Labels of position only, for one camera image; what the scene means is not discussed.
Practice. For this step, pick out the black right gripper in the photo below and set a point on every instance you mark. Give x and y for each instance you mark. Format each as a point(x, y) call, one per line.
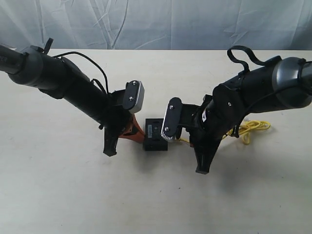
point(207, 124)

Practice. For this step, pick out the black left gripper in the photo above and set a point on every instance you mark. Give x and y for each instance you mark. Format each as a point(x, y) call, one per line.
point(117, 122)

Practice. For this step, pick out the small black box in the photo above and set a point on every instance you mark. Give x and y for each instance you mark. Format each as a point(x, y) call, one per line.
point(153, 140)

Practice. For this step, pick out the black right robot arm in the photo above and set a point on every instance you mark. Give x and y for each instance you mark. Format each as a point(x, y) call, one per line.
point(282, 86)

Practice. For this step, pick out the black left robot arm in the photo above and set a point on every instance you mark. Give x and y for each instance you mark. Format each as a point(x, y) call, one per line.
point(60, 78)

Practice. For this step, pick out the white backdrop curtain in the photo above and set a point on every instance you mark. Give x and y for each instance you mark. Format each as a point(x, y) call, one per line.
point(157, 24)

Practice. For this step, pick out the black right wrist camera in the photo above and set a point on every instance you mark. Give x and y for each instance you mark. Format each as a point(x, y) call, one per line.
point(171, 129)

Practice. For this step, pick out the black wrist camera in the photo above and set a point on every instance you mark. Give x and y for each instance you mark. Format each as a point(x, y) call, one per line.
point(171, 129)
point(133, 96)

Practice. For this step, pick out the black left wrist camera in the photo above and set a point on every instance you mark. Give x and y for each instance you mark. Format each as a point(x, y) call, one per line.
point(133, 96)

